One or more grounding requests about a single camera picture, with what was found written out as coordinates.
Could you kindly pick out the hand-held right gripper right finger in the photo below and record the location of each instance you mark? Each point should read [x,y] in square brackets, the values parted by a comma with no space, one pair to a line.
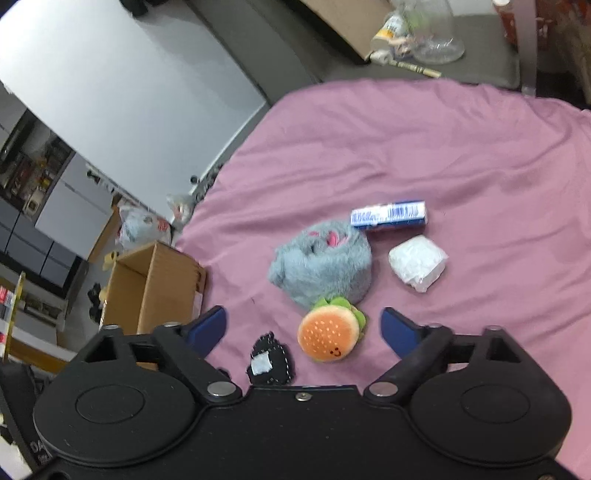
[397,328]

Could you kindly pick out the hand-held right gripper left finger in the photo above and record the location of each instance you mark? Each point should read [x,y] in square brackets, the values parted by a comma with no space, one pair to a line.
[207,328]

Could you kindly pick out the white tissue pack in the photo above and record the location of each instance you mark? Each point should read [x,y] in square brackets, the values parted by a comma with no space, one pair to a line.
[418,263]

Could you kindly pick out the burger plush toy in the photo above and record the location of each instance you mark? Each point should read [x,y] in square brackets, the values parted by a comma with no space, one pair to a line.
[328,334]

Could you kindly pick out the brown cardboard box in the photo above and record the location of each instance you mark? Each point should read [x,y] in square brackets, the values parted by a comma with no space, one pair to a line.
[152,286]

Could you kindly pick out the black felt pouch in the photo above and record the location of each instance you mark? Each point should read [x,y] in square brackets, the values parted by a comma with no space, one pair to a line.
[277,362]

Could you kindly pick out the grey plush toy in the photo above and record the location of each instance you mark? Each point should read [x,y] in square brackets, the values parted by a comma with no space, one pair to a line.
[323,270]

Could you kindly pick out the blue white tissue packet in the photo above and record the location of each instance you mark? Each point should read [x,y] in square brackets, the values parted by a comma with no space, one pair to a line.
[390,216]

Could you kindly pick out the black sandal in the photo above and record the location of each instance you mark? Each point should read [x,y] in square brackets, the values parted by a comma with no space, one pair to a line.
[94,300]

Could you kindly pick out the yellow slipper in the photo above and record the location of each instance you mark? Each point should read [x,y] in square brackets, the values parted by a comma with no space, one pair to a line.
[109,261]

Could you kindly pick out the white plastic bag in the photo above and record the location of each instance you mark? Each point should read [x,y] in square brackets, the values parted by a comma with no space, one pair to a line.
[136,228]

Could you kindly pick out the small crumpled plastic bag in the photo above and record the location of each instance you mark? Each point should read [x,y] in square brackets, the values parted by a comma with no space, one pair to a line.
[181,207]

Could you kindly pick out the small black device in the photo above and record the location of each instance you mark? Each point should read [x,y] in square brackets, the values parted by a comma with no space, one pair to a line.
[204,182]

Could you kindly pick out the round white yellow table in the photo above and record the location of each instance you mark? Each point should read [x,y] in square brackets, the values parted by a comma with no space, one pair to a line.
[32,333]

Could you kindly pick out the pink bedsheet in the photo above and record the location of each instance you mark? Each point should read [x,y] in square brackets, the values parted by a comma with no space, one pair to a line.
[369,147]

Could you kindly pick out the white kitchen base cabinet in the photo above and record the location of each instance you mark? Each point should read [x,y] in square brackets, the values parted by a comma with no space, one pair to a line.
[69,205]

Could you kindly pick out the dark grid wardrobe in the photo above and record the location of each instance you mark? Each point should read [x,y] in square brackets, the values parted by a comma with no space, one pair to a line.
[27,244]

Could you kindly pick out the striped pencil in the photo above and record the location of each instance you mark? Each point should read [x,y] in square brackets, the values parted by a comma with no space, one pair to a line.
[415,69]

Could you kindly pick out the white charger plug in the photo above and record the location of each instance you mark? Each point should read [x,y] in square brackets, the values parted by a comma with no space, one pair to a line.
[381,57]

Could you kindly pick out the grey bench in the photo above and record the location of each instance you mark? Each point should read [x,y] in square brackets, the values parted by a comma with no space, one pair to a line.
[485,50]

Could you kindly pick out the clear plastic water jug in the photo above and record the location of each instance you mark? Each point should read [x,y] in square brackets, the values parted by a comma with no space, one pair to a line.
[438,37]

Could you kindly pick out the white yellow bottle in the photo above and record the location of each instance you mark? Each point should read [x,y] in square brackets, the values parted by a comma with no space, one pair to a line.
[390,30]

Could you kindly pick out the black framed brown board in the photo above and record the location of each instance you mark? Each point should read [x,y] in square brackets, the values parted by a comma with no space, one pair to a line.
[346,21]

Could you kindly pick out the beige tote bag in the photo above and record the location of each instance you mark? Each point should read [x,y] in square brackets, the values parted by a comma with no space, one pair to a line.
[568,41]

